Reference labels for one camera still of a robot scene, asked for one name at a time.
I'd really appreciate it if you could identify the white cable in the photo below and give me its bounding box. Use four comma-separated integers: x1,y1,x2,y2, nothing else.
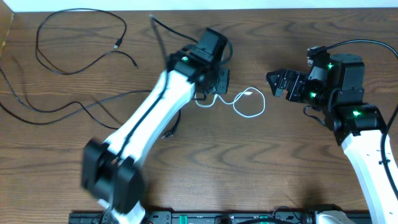
195,86,266,119

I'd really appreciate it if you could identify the black usb cable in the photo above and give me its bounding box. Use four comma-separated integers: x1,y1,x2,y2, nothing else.
35,8,139,76
0,70,182,140

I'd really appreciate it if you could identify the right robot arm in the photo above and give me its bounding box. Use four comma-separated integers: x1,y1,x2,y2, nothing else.
266,52,397,223

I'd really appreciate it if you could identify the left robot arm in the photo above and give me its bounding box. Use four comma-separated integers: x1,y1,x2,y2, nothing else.
81,28,231,223

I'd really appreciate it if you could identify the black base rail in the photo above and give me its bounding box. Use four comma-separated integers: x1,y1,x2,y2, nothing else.
68,210,371,224

